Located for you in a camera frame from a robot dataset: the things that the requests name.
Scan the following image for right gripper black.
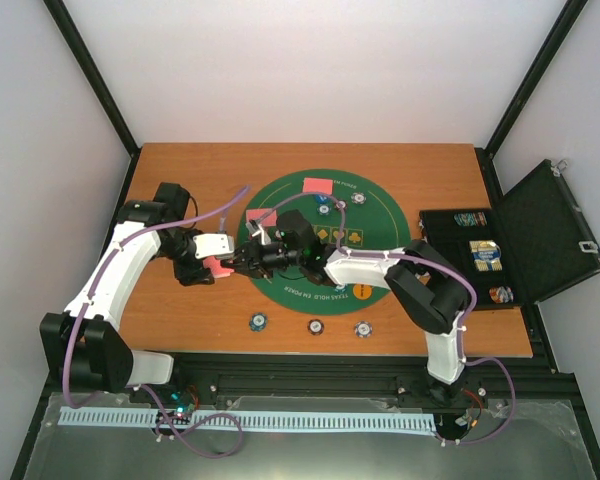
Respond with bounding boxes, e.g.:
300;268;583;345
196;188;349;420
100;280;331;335
221;238;303;280

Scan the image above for red playing card deck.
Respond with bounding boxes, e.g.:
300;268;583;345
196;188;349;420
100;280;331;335
203;256;234;279

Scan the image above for red card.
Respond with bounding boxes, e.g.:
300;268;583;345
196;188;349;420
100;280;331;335
245;208;276;227
302;177;333;195

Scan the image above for teal poker chip stack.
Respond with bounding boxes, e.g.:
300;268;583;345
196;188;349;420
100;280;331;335
249;313;268;332

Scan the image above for brown poker chip stack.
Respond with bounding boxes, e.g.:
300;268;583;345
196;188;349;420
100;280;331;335
308;319;324;335

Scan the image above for blue round blind button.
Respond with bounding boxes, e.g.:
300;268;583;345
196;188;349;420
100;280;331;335
314;194;332;205

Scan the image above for red card top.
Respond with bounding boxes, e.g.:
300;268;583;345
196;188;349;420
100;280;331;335
302;177;333;195

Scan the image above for orange round blind button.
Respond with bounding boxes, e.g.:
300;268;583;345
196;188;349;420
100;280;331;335
352;284;373;300

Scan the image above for blue white chip stack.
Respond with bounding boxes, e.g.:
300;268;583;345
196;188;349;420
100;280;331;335
354;321;373;338

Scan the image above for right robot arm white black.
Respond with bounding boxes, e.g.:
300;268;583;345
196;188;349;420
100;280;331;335
220;210;477;406

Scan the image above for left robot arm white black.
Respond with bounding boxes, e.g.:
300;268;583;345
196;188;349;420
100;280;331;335
40;182;214;407

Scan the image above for round green poker mat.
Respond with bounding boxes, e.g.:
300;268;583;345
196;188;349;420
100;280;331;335
241;169;411;317

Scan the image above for metal front plate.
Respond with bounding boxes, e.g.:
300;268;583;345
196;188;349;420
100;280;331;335
23;395;600;479

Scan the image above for chips row in case top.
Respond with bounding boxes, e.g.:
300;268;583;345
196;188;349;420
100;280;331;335
453;211;488;227

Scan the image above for blue white chips in case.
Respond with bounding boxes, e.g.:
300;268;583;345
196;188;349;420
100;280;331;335
469;240;502;272

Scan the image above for mixed chips in case bottom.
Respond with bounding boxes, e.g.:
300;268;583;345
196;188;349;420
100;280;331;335
489;286;515;304

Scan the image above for black poker case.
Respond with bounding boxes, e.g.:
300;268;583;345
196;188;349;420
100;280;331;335
419;160;600;310

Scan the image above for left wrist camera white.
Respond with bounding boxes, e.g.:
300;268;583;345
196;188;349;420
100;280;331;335
192;233;234;259

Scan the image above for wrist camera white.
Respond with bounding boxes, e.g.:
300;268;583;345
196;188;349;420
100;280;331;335
246;220;271;245
192;233;234;259

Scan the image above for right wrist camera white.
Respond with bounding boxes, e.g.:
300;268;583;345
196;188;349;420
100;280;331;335
246;220;271;245

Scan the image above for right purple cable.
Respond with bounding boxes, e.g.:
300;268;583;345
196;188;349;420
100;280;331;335
257;192;517;447

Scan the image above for light blue cable duct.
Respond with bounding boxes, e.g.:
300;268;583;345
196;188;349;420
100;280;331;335
58;407;436;436

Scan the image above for left black frame post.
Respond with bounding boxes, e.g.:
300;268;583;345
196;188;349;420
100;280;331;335
43;0;141;161

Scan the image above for black frame post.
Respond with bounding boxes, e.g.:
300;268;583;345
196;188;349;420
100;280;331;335
43;0;141;161
484;0;588;160

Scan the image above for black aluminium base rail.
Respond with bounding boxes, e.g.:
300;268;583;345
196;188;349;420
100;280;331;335
44;350;579;406

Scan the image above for right black frame post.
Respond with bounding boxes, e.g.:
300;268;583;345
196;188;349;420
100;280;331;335
484;0;588;160

